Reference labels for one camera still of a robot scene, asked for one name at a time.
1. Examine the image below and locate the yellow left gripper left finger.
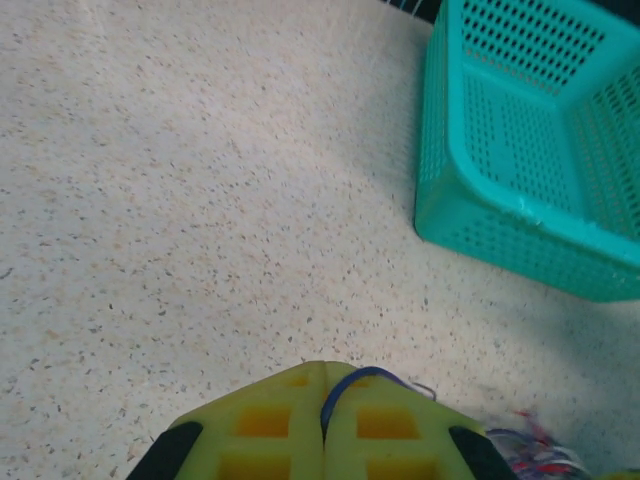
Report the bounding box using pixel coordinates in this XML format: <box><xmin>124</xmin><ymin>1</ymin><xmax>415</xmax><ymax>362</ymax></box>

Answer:
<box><xmin>127</xmin><ymin>360</ymin><xmax>327</xmax><ymax>480</ymax></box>

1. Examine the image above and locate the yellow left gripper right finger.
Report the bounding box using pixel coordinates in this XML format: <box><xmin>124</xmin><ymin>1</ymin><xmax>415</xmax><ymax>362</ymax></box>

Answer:
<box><xmin>323</xmin><ymin>360</ymin><xmax>521</xmax><ymax>480</ymax></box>

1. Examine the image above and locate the white thin cable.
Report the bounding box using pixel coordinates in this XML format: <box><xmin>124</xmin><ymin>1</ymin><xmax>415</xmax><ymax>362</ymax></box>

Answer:
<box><xmin>488</xmin><ymin>428</ymin><xmax>590</xmax><ymax>476</ymax></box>

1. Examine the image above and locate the dark thin cable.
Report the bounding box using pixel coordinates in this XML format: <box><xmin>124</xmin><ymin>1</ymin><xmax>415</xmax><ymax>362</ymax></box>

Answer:
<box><xmin>319</xmin><ymin>366</ymin><xmax>407</xmax><ymax>437</ymax></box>

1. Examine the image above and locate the red thin cable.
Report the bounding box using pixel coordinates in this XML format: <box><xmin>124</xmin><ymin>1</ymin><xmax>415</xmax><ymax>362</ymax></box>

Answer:
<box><xmin>509</xmin><ymin>408</ymin><xmax>576</xmax><ymax>476</ymax></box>

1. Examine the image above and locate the teal perforated plastic basket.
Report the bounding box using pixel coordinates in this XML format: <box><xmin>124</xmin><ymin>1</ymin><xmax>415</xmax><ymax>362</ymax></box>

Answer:
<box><xmin>413</xmin><ymin>0</ymin><xmax>640</xmax><ymax>304</ymax></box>

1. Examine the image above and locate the blue printed back panel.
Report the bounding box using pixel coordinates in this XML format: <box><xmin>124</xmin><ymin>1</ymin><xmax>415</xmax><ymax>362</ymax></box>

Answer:
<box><xmin>382</xmin><ymin>0</ymin><xmax>446</xmax><ymax>24</ymax></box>

